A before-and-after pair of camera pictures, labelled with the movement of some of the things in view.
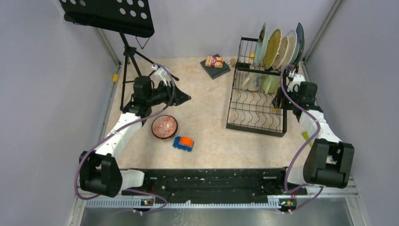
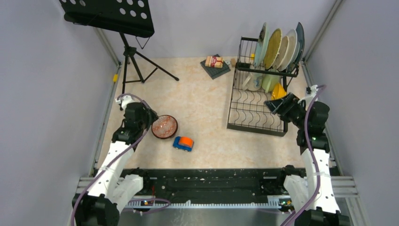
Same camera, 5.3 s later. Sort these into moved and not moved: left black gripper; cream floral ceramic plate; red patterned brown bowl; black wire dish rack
Moved: left black gripper
Not moved: cream floral ceramic plate; red patterned brown bowl; black wire dish rack
